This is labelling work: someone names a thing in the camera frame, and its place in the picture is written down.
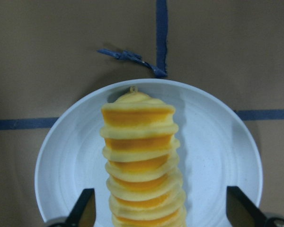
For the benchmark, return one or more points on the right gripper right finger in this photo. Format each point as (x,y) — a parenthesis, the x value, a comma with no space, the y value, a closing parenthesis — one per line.
(242,212)

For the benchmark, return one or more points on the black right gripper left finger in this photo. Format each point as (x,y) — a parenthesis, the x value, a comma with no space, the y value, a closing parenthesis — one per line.
(83,213)

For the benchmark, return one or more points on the yellow sliced bread loaf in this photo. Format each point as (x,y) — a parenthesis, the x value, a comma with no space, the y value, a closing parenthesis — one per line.
(145,183)

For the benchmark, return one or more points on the blue round plate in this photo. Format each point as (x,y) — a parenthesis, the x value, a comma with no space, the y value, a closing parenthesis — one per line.
(217,150)

